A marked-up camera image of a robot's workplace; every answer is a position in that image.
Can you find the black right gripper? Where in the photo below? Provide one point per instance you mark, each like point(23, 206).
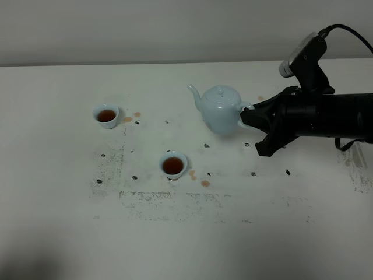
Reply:
point(282, 117)

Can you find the light blue porcelain teapot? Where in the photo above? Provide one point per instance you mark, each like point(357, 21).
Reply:
point(220, 107)

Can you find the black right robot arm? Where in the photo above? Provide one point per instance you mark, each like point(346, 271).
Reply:
point(347, 118)

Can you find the near light blue teacup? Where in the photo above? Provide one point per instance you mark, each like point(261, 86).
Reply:
point(173, 164)

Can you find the light blue teacup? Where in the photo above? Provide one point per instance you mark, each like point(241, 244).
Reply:
point(106, 115)
point(173, 164)

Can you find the far light blue teacup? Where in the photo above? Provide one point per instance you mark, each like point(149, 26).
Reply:
point(106, 115)

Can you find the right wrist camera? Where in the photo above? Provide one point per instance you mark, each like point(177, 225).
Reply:
point(302, 63)

